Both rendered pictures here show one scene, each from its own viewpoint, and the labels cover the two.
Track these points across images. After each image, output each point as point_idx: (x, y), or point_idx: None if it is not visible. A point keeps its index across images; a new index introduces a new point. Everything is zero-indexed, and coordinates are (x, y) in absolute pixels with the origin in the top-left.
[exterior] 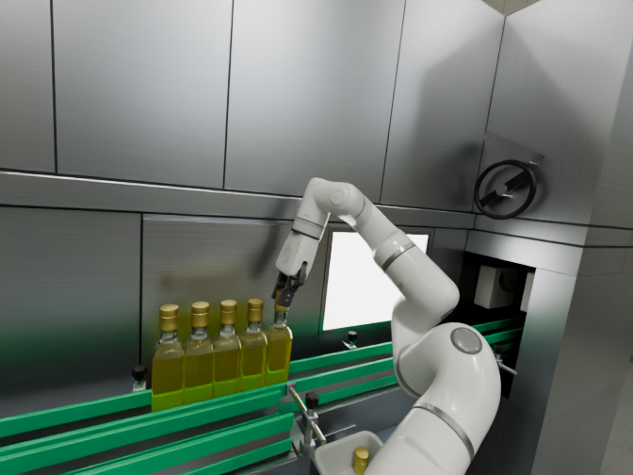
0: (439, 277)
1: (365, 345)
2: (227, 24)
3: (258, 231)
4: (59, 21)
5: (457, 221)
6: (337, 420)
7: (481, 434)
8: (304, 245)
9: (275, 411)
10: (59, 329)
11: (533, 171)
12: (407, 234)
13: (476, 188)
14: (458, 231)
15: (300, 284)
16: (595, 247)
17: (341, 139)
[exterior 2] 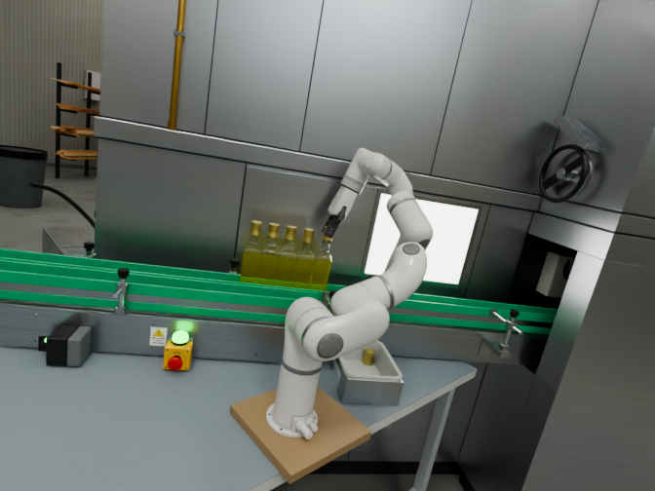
0: (418, 219)
1: None
2: (315, 35)
3: (320, 184)
4: (217, 44)
5: (516, 201)
6: None
7: (401, 291)
8: (345, 195)
9: None
10: (194, 229)
11: (593, 157)
12: (454, 205)
13: (542, 170)
14: (520, 211)
15: (339, 220)
16: (636, 236)
17: (398, 117)
